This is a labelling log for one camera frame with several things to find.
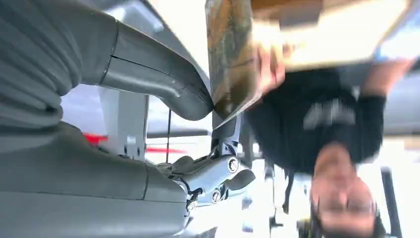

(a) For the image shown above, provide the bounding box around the person's left hand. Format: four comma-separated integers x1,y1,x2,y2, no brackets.
252,42,297,108

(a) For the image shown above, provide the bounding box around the person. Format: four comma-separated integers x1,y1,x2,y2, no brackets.
244,42,420,238

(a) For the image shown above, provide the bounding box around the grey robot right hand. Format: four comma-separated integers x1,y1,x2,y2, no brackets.
0,0,257,238

